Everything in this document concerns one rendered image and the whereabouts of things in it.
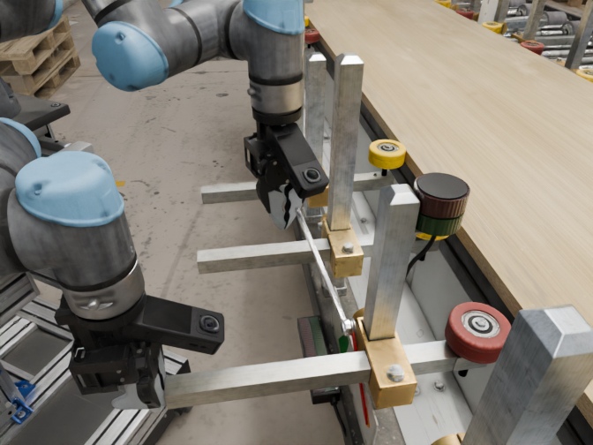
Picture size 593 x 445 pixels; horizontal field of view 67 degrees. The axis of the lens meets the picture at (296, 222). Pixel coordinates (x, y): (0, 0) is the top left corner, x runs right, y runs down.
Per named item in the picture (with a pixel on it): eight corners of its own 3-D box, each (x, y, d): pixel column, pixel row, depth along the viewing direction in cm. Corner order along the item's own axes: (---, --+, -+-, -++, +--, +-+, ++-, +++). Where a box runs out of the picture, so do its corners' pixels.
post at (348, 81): (326, 297, 92) (341, 58, 63) (323, 285, 95) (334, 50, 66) (343, 296, 92) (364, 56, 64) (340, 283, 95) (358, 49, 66)
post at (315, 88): (305, 246, 116) (309, 56, 87) (304, 238, 119) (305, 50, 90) (319, 245, 116) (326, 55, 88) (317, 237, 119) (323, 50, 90)
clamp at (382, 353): (375, 410, 59) (379, 388, 56) (349, 329, 69) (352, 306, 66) (416, 403, 59) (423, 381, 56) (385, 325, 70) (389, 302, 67)
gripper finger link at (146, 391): (148, 385, 57) (133, 342, 52) (162, 383, 57) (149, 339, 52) (144, 420, 53) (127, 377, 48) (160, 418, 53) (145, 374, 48)
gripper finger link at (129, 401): (123, 412, 59) (105, 370, 54) (169, 406, 60) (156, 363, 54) (119, 435, 57) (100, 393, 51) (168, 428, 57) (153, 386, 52)
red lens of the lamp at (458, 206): (423, 220, 48) (426, 203, 47) (403, 190, 53) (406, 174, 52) (475, 215, 49) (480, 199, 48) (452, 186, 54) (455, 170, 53)
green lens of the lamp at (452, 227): (419, 238, 50) (422, 222, 49) (401, 207, 55) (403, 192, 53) (469, 233, 51) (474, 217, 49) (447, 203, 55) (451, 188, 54)
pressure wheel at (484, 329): (447, 402, 62) (466, 349, 55) (425, 354, 69) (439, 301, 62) (501, 394, 63) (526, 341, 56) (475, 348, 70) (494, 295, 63)
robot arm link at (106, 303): (141, 237, 48) (131, 292, 41) (150, 269, 50) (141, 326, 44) (67, 244, 47) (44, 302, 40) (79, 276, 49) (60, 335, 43)
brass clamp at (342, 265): (330, 279, 79) (332, 257, 76) (316, 232, 89) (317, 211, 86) (364, 275, 79) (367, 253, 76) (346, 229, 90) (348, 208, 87)
